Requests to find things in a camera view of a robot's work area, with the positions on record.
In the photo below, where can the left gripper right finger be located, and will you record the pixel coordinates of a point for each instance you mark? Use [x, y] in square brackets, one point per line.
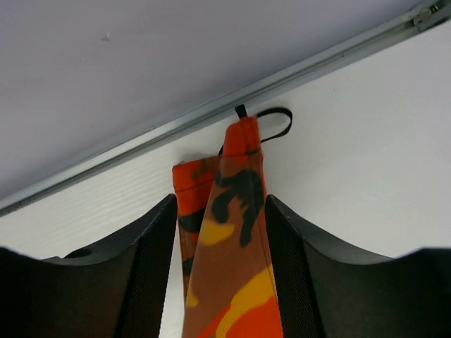
[327, 287]

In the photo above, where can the orange camouflage trousers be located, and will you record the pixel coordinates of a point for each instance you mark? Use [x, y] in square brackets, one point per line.
[228, 280]

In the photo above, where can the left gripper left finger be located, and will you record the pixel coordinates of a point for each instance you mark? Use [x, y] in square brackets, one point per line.
[114, 287]

